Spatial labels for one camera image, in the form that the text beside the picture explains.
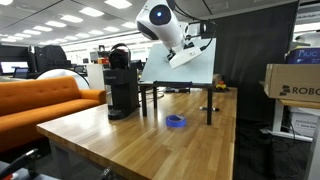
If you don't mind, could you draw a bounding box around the white whiteboard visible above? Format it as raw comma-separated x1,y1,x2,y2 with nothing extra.
139,37,217,85

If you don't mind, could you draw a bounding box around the black whiteboard stand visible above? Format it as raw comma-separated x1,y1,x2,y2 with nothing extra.
138,80,214,126

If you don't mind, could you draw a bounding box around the blue tape roll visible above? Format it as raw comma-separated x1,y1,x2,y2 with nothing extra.
165,114,187,129

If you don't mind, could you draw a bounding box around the black coffee machine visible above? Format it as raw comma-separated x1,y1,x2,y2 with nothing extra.
103,42,140,121

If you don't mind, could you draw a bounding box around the black marker pen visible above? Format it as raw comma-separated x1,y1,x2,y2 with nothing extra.
199,106,221,112

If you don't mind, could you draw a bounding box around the yellow toy vehicle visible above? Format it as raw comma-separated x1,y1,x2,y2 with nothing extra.
214,80,230,93

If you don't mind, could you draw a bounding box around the white cabinet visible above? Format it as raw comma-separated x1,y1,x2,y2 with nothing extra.
87,63,106,91

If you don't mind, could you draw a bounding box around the rectangular ceiling light panel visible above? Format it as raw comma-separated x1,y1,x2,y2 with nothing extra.
32,25,53,33
59,14,84,24
103,0,133,10
78,6,105,18
44,20,66,29

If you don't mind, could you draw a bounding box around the white round table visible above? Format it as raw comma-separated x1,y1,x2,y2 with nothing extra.
35,68,90,90

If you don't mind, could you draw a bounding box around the black curtain backdrop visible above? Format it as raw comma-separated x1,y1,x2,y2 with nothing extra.
213,0,300,123

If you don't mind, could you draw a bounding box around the orange sofa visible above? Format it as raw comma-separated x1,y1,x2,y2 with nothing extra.
0,75,108,154

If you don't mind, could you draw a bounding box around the cardboard box with black print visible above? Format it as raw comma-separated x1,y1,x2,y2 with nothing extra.
263,63,320,104

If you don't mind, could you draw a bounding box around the white printed carton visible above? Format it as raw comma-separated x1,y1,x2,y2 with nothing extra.
289,111,319,138

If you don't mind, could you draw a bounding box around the blue cardboard box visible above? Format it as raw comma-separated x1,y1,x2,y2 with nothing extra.
285,46,320,65

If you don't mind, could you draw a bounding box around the computer monitor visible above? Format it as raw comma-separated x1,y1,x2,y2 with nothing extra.
0,60,29,75

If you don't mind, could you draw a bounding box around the white wrist camera mount plate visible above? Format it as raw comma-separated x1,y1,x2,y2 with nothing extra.
167,45,203,70

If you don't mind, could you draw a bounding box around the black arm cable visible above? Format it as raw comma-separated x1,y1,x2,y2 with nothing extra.
173,1,218,52

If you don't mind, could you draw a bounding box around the white desk frame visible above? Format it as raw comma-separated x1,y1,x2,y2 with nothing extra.
259,99,320,180

